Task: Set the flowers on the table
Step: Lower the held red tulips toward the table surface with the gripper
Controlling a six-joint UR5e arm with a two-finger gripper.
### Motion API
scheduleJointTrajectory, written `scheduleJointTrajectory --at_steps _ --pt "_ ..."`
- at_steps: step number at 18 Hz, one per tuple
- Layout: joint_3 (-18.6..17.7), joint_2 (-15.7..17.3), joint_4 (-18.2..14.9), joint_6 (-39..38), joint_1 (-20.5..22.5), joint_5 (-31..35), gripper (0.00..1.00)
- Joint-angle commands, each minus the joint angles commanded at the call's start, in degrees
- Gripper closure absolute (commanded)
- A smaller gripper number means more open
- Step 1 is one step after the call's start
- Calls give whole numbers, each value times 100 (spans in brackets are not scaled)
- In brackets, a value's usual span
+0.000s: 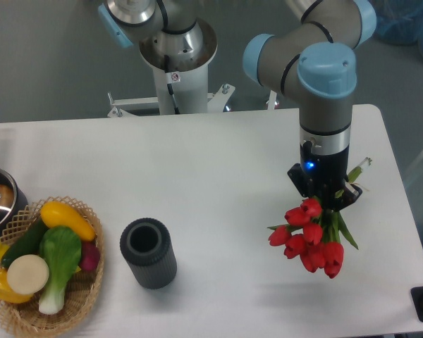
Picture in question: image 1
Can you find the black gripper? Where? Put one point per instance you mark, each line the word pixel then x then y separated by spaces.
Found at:
pixel 317 175

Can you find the red tulip bouquet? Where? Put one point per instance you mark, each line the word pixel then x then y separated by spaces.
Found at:
pixel 313 232

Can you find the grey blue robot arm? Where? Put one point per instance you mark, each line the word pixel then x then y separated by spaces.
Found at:
pixel 314 66

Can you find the blue plastic bag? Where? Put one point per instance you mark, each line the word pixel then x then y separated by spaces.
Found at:
pixel 400 22

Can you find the dark grey ribbed vase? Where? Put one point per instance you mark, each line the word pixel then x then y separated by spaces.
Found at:
pixel 147 248

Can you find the red radish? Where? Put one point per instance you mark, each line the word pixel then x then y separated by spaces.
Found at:
pixel 90 257

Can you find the green bok choy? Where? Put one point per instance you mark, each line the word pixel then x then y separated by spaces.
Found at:
pixel 61 249

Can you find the yellow squash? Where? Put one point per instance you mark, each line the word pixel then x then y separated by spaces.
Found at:
pixel 56 213

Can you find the dark green cucumber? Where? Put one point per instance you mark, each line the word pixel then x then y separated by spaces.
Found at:
pixel 26 244

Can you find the beige round radish slice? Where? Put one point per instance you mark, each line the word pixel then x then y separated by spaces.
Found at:
pixel 27 274

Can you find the woven wicker basket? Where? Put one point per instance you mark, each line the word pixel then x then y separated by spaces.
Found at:
pixel 24 320

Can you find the yellow bell pepper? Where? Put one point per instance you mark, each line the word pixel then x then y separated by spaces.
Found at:
pixel 7 294

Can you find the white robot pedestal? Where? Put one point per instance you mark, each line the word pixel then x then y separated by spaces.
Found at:
pixel 179 66

